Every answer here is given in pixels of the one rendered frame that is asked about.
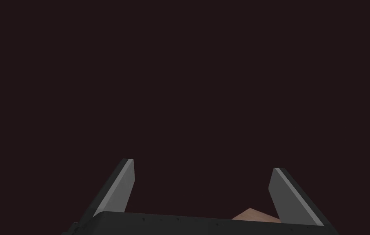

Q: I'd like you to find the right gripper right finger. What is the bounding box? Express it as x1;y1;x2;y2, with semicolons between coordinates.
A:
268;167;335;226

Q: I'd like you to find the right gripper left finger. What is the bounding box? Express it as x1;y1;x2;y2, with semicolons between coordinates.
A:
82;158;136;222

